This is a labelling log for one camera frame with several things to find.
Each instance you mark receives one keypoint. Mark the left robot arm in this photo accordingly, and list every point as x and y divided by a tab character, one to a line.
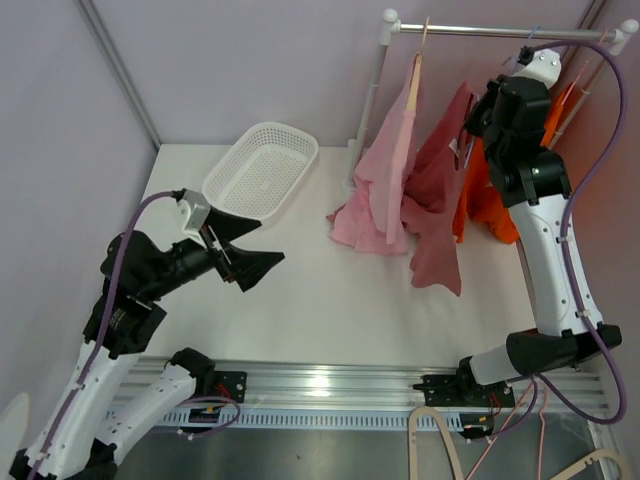
81	441

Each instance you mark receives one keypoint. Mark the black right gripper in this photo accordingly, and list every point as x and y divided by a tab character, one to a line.
472	121

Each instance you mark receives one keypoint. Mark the metal clothes rack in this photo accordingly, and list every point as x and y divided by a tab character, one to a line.
391	24

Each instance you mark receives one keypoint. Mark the white plastic laundry basket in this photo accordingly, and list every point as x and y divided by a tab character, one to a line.
259	175

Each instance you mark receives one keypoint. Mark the orange t shirt on pink hanger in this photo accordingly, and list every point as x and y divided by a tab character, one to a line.
562	111

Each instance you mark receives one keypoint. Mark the beige wooden hanger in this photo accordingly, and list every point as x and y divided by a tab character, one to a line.
414	85

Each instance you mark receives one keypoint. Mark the light pink t shirt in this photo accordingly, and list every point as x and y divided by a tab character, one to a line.
370	221

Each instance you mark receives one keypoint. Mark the blue wire hanger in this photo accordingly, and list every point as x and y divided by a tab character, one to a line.
469	150
512	60

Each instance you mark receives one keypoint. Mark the beige hanger on floor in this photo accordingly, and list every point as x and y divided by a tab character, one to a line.
424	456

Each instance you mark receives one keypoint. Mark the beige hanger at right floor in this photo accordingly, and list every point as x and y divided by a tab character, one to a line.
594	457

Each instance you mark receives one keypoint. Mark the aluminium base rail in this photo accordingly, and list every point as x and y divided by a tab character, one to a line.
347	387

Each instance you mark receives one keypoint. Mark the dusty rose t shirt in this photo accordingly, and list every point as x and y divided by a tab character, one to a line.
431	195

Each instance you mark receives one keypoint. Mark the white slotted cable duct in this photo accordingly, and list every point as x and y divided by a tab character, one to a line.
354	420

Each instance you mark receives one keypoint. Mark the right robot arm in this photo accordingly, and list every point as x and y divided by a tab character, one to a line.
533	184

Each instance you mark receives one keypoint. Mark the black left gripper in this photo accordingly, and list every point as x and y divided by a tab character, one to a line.
247	266

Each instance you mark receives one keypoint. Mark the orange t shirt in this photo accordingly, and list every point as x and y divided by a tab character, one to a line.
481	203
562	111

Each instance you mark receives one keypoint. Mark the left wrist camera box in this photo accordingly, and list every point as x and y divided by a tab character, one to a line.
191	212

